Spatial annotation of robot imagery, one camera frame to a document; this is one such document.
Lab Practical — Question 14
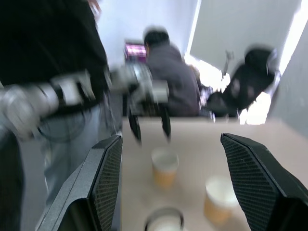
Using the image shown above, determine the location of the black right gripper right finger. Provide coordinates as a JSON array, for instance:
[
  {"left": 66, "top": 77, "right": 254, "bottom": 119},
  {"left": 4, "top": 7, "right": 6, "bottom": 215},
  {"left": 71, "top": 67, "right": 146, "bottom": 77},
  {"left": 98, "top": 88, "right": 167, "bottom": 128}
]
[{"left": 220, "top": 132, "right": 308, "bottom": 231}]

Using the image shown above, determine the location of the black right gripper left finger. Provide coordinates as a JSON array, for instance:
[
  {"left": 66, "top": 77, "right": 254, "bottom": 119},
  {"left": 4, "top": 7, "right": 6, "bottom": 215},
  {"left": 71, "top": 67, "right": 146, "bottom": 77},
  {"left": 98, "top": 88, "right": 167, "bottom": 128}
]
[{"left": 36, "top": 134, "right": 124, "bottom": 231}]

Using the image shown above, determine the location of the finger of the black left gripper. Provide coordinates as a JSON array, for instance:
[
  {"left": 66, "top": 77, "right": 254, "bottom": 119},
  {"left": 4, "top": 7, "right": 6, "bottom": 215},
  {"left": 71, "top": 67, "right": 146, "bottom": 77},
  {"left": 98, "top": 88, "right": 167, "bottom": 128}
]
[
  {"left": 160, "top": 107, "right": 172, "bottom": 142},
  {"left": 128, "top": 112, "right": 143, "bottom": 146}
]

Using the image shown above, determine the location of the seated person in grey hoodie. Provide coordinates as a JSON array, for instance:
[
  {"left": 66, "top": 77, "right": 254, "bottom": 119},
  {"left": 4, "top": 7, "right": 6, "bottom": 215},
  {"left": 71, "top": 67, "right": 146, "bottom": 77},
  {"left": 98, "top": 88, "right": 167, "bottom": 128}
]
[{"left": 143, "top": 26, "right": 202, "bottom": 117}]

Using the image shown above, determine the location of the monitor with purple screen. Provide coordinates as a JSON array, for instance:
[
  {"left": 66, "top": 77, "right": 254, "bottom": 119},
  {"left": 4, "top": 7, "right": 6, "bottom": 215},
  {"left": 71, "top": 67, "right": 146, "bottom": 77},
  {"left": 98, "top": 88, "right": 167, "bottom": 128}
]
[{"left": 124, "top": 41, "right": 148, "bottom": 64}]

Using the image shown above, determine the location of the dark rimmed white bowl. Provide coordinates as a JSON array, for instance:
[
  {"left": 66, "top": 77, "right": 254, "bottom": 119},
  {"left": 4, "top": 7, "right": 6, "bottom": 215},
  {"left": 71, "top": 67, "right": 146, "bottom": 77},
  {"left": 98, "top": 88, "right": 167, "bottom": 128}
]
[{"left": 143, "top": 207, "right": 185, "bottom": 231}]

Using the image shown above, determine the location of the black office chair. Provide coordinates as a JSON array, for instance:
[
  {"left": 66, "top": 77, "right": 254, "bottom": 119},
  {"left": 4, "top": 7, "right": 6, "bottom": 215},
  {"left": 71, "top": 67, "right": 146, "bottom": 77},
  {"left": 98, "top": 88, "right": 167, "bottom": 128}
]
[{"left": 206, "top": 44, "right": 279, "bottom": 118}]

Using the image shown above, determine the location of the person in black jacket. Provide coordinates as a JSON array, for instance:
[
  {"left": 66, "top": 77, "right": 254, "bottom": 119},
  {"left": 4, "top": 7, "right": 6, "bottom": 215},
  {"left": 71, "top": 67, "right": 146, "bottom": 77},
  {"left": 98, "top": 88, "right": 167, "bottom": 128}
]
[{"left": 0, "top": 0, "right": 124, "bottom": 207}]

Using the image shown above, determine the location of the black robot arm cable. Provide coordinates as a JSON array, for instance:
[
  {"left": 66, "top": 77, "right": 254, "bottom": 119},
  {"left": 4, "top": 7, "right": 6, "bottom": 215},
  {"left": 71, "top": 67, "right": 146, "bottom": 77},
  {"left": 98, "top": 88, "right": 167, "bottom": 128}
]
[{"left": 37, "top": 105, "right": 106, "bottom": 143}]

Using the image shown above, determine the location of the large grey wall panel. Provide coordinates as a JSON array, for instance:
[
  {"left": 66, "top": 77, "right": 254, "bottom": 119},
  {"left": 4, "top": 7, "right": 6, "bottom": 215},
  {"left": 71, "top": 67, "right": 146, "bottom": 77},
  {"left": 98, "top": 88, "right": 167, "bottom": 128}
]
[{"left": 189, "top": 0, "right": 303, "bottom": 71}]

